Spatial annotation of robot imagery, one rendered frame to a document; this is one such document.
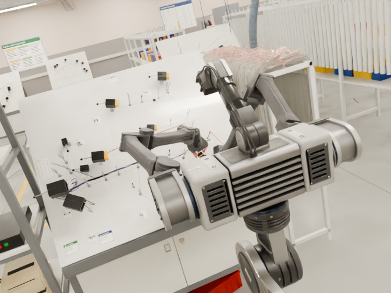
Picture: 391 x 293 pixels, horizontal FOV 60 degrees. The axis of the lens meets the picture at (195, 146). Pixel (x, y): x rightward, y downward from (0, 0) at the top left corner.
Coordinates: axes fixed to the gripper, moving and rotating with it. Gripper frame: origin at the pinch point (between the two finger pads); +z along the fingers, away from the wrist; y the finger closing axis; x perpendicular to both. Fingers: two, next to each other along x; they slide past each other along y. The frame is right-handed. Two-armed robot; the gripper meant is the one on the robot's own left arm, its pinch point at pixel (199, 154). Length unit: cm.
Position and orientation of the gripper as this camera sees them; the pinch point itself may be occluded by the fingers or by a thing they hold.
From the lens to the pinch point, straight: 195.0
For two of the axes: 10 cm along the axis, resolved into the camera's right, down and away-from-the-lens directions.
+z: 1.5, 6.4, 7.6
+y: -7.9, 5.4, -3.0
